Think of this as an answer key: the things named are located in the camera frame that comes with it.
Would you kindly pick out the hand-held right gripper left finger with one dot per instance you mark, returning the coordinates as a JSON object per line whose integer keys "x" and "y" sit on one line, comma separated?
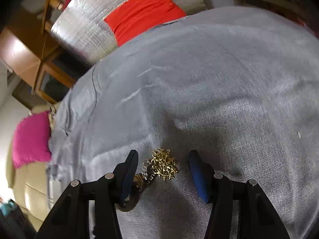
{"x": 127, "y": 174}

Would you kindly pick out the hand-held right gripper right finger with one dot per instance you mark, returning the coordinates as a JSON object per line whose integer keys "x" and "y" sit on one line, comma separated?
{"x": 199, "y": 176}

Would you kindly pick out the gold and silver wristwatch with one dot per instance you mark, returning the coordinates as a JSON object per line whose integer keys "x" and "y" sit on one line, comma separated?
{"x": 143, "y": 179}

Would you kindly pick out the gold brooch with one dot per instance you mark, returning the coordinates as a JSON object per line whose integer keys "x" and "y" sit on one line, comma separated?
{"x": 163, "y": 165}

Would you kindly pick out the grey blanket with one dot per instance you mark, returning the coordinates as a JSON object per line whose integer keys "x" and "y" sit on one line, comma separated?
{"x": 199, "y": 92}

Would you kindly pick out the beige patterned cloth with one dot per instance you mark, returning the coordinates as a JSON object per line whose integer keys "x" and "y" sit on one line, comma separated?
{"x": 52, "y": 119}

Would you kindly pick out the beige leather sofa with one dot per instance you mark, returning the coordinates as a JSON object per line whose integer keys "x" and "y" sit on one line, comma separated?
{"x": 32, "y": 191}

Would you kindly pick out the pink pillow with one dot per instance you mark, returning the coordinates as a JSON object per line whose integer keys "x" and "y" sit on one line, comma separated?
{"x": 31, "y": 139}

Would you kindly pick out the wooden glass-door cabinet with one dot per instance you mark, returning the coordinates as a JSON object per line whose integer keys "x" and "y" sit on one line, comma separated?
{"x": 59, "y": 73}

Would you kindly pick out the teal shirt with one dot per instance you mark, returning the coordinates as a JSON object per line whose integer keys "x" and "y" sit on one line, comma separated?
{"x": 8, "y": 206}

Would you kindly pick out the silver foil insulation panel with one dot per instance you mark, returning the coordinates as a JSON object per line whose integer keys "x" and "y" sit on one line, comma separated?
{"x": 82, "y": 37}

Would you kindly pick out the wooden partition panel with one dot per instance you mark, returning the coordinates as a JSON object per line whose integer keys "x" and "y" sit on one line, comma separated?
{"x": 20, "y": 54}

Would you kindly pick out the flat red cushion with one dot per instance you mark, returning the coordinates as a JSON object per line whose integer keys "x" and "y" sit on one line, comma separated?
{"x": 144, "y": 12}

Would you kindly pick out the wooden railing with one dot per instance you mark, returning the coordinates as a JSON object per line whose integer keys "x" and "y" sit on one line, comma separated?
{"x": 51, "y": 2}

